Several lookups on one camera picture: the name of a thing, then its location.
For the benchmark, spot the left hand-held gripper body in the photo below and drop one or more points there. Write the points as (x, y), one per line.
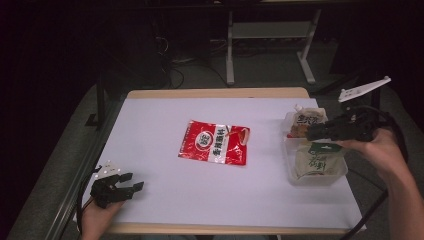
(106, 191)

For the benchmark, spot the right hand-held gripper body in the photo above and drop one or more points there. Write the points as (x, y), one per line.
(356, 126)

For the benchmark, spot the brown snack packet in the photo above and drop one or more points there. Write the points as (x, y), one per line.
(305, 120)

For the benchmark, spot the beige and green sauce packet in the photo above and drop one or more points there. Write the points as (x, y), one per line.
(316, 163)

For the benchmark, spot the clear plastic container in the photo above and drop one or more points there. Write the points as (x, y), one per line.
(320, 181)

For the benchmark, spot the person's left hand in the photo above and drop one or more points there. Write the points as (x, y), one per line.
(96, 220)

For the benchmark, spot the person's right hand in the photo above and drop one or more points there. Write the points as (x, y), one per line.
(380, 150)

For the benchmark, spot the black metal stand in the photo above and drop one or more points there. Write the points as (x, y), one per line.
(100, 100)

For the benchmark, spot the red sauce packet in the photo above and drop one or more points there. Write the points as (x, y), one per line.
(213, 143)

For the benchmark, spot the white metal stand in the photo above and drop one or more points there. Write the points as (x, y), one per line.
(230, 50)

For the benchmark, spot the grey metal rail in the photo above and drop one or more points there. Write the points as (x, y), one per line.
(76, 186)

